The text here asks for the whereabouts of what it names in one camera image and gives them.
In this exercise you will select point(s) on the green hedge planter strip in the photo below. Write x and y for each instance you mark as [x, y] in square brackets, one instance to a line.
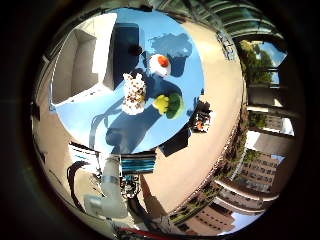
[230, 150]

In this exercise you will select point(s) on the green glass canopy roof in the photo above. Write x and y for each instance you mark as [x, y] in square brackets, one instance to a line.
[240, 20]

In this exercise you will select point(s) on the green leafy tree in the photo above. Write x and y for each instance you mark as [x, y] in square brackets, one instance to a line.
[255, 63]

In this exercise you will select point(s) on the white open box container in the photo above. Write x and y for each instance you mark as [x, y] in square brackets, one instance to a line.
[78, 63]

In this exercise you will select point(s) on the tan multi-storey building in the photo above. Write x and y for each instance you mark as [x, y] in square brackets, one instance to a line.
[260, 170]

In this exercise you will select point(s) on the white toy with orange patch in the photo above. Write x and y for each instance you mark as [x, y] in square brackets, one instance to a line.
[159, 65]

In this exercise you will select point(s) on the yellow green plush toy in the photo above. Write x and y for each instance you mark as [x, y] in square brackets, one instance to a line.
[170, 105]

